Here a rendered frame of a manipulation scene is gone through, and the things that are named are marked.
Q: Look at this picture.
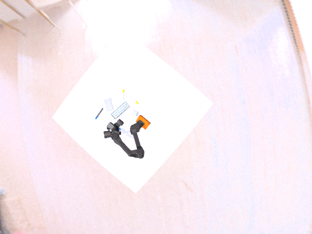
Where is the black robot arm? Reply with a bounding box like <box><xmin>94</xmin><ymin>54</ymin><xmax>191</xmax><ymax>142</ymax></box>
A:
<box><xmin>103</xmin><ymin>120</ymin><xmax>145</xmax><ymax>159</ymax></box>

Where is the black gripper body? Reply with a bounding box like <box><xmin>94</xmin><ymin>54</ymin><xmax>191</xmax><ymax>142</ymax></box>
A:
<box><xmin>111</xmin><ymin>119</ymin><xmax>124</xmax><ymax>132</ymax></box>

